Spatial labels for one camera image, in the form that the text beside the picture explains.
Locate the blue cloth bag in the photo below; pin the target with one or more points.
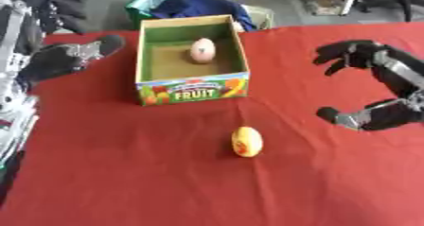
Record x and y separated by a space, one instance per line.
201 7

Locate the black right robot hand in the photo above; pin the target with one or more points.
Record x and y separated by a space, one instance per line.
395 72

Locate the yellow orange toy fruit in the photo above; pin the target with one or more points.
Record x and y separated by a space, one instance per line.
247 142

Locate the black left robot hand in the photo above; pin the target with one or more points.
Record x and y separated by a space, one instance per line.
55 61

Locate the green bag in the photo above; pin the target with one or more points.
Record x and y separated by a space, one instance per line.
141 7

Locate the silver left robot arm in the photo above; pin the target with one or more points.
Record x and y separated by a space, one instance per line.
14 110

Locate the cardboard box with green inside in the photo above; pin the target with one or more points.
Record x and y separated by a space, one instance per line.
190 92

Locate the pink egg-shaped toy fruit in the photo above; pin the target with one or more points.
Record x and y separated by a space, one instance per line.
202 50

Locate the beige bag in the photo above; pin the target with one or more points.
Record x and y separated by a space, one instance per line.
262 15

